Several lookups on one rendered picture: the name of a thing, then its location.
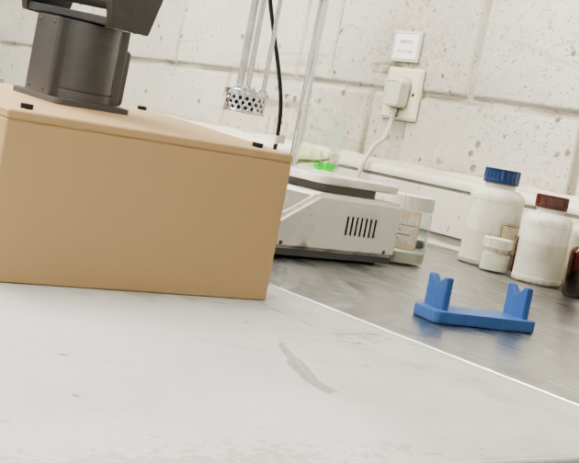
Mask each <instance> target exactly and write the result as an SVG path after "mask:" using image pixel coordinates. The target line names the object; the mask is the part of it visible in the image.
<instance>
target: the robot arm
mask: <svg viewBox="0 0 579 463"><path fill-rule="evenodd" d="M163 1H164V0H22V7H23V8H24V9H27V10H31V11H34V12H36V13H38V12H39V13H38V18H37V24H36V28H35V34H34V39H33V44H32V49H31V54H30V59H29V65H28V74H27V79H26V84H25V86H22V85H14V86H13V90H14V91H17V92H19V93H22V94H25V95H29V96H34V97H36V98H39V99H42V100H45V101H48V102H52V103H54V104H59V105H64V106H70V107H80V108H86V109H92V110H98V111H104V112H109V113H115V114H120V115H127V116H128V113H129V110H128V109H125V108H122V107H119V106H120V105H121V104H122V99H123V95H124V89H125V84H126V80H127V75H128V70H129V66H130V61H131V53H130V52H129V51H128V48H129V43H130V38H131V33H132V34H135V35H136V34H139V35H143V36H149V34H150V31H151V29H152V27H153V23H154V21H155V19H156V17H157V15H158V12H159V10H160V8H161V5H162V3H163ZM73 3H77V4H81V5H85V6H93V7H98V8H103V9H106V10H107V16H106V17H104V16H100V15H96V14H91V13H86V12H82V11H78V10H73V9H71V6H72V4H73ZM122 30H123V31H122ZM126 31H127V32H126Z"/></svg>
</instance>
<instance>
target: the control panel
mask: <svg viewBox="0 0 579 463"><path fill-rule="evenodd" d="M309 196H310V195H309V194H305V193H301V192H298V191H294V190H290V189H287V191H286V196H285V200H284V206H283V210H282V211H284V210H285V209H288V208H290V207H292V206H293V205H295V204H297V203H299V202H301V201H302V200H304V199H305V198H308V197H309Z"/></svg>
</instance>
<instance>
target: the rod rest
mask: <svg viewBox="0 0 579 463"><path fill-rule="evenodd" d="M453 283H454V278H451V277H445V278H444V279H443V280H442V281H441V279H440V276H439V273H435V272H431V273H430V275H429V279H428V284H427V289H426V296H425V301H424V302H416V303H415V305H414V314H415V315H417V316H419V317H422V318H424V319H426V320H429V321H431V322H434V323H440V324H448V325H457V326H466V327H474V328H483V329H492V330H500V331H509V332H518V333H533V332H534V327H535V322H533V321H532V320H529V319H528V313H529V309H530V304H531V300H532V296H533V291H534V290H533V289H532V288H524V289H523V290H522V291H521V292H520V290H519V287H518V284H516V283H511V282H510V283H509V284H508V289H507V293H506V298H505V306H504V310H503V311H489V310H480V309H473V308H464V307H457V306H449V301H450V296H451V291H452V288H453Z"/></svg>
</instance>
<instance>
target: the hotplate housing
mask: <svg viewBox="0 0 579 463"><path fill-rule="evenodd" d="M287 189H290V190H294V191H298V192H301V193H305V194H309V195H310V196H309V197H308V198H305V199H304V200H302V201H301V202H299V203H297V204H295V205H293V206H292V207H290V208H288V209H285V210H284V211H282V215H281V220H280V225H279V230H278V238H277V243H276V249H275V253H274V254H283V255H293V256H303V257H314V258H324V259H335V260H346V261H356V262H361V263H365V264H370V265H373V264H374V263H377V264H389V263H390V260H391V258H389V256H390V255H392V254H393V249H394V245H395V240H396V235H397V231H398V226H399V221H400V217H401V212H402V209H400V208H399V206H400V204H397V203H393V202H390V201H386V200H381V199H377V198H375V196H376V192H373V191H368V190H361V189H355V188H349V187H343V186H332V185H327V184H322V183H317V182H313V181H310V180H305V179H301V178H298V177H294V176H289V181H288V186H287Z"/></svg>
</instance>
